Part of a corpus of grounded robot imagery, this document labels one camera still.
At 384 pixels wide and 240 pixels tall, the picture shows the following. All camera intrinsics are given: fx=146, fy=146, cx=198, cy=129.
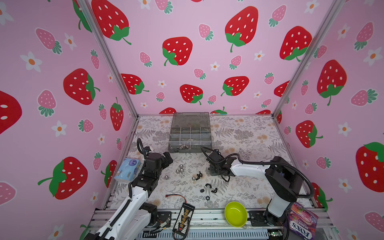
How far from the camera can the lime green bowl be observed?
29.3 inches

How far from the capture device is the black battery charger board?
28.1 inches

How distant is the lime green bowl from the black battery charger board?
0.18 meters

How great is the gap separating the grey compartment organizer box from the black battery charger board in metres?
0.33

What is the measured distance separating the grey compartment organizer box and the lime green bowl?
1.03ft

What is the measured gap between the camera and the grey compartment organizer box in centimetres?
103
